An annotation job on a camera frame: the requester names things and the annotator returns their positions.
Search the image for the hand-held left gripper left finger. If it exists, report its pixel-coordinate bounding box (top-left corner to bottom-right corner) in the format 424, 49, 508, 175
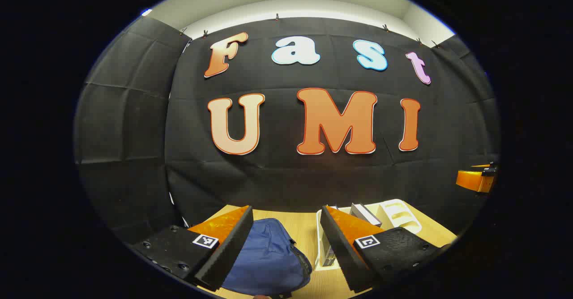
132, 205, 254, 292

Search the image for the white bookshelf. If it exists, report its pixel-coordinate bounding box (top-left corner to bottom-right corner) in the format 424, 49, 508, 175
316, 199, 423, 271

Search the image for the blue schoolbag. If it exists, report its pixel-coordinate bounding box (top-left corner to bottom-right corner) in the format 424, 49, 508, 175
222, 218, 313, 297

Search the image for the blue cover book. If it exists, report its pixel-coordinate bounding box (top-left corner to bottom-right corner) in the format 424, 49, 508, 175
320, 244, 337, 267

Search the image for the grey portrait cover book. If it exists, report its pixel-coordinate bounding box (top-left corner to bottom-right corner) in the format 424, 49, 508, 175
349, 203, 382, 228

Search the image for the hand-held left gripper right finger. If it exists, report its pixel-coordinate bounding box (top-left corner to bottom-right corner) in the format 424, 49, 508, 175
320, 205, 454, 295

